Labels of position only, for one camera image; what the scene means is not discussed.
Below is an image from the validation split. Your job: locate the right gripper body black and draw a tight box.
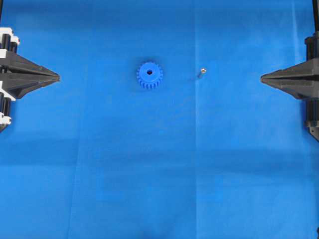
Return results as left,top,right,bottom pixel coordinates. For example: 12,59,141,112
304,31,319,142

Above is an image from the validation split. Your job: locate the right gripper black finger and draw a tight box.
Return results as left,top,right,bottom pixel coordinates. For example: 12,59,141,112
261,79,319,100
261,59,319,80

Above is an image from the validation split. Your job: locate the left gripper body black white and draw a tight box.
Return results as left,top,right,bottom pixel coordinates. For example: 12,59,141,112
0,27,20,132

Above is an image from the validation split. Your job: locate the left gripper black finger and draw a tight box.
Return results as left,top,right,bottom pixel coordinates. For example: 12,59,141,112
5,51,59,77
2,77,59,98

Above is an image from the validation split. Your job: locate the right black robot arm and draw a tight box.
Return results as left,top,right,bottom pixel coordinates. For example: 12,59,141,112
261,0,319,140

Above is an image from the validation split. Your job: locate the small blue plastic gear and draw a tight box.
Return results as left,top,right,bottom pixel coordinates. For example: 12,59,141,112
136,61,163,90

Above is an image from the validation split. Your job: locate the blue table mat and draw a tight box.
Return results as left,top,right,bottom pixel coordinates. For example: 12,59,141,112
0,0,319,239

